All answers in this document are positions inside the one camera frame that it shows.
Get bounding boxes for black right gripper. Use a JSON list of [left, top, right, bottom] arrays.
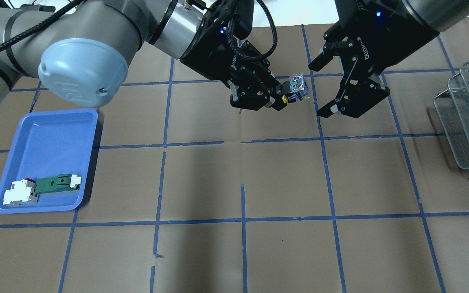
[[309, 0, 439, 118]]

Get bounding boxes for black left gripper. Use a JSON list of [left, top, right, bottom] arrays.
[[180, 0, 288, 111]]

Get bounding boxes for red emergency stop button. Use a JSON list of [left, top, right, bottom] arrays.
[[275, 74, 310, 104]]

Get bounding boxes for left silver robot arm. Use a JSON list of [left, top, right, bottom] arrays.
[[0, 0, 288, 111]]

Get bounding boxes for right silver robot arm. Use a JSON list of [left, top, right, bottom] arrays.
[[309, 0, 469, 118]]

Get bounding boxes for green relay module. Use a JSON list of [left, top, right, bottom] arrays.
[[35, 174, 82, 195]]

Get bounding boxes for blue plastic tray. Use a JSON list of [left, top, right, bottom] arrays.
[[0, 108, 99, 214]]

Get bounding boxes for white circuit breaker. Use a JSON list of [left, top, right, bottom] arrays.
[[2, 178, 39, 207]]

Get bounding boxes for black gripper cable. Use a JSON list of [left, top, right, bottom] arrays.
[[224, 0, 279, 61]]

